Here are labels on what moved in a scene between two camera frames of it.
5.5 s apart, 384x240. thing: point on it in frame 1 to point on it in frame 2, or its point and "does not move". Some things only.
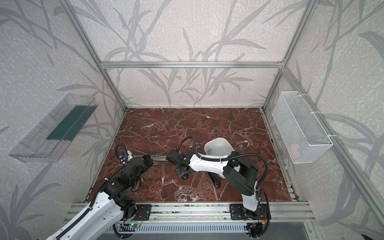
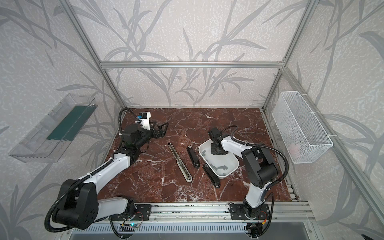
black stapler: x=215 y=179 does not move
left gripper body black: x=146 y=161 to x=156 y=130
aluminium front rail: x=259 y=215 does not move
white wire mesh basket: x=303 y=138 does not move
